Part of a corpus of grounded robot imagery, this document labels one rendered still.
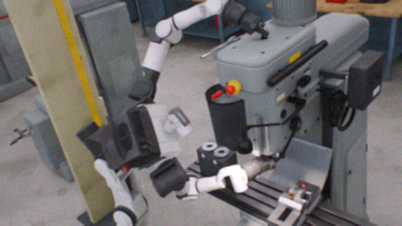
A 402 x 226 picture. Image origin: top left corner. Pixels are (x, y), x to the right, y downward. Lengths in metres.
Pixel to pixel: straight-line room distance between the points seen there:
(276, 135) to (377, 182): 2.14
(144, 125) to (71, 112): 1.58
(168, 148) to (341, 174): 1.14
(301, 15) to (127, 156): 0.97
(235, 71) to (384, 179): 2.56
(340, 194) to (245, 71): 1.24
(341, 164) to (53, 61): 2.07
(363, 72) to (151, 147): 0.96
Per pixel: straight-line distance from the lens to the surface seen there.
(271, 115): 1.79
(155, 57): 1.80
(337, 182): 2.49
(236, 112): 3.93
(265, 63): 1.55
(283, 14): 1.85
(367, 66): 1.84
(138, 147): 1.63
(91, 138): 1.97
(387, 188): 3.84
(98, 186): 3.60
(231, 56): 1.60
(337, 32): 2.16
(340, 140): 2.31
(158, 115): 1.76
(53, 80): 3.08
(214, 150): 2.29
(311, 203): 2.17
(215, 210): 3.59
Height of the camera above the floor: 2.50
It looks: 30 degrees down
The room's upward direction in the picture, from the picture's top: 10 degrees counter-clockwise
